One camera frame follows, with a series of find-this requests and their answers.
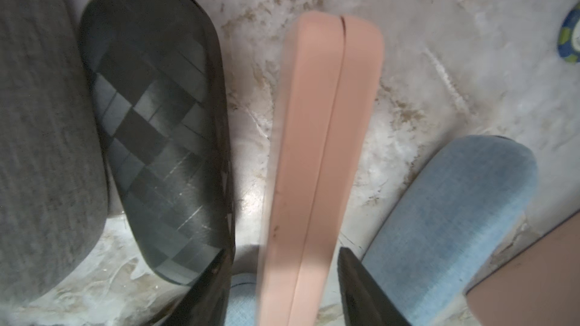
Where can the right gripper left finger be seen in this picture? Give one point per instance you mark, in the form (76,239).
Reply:
(206,302)

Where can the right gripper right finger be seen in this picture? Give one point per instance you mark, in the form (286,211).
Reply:
(363,302)

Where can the beige case with brown glasses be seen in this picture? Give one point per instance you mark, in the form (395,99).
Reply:
(53,183)

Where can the pink glasses case grey lining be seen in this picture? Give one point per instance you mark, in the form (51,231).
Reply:
(329,78)

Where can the black case beige lining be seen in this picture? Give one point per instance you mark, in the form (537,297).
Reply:
(157,80)

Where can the blue case with pink glasses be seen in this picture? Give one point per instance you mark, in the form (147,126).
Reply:
(242,302)

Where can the blue poker chip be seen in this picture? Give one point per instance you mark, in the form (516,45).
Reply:
(568,38)

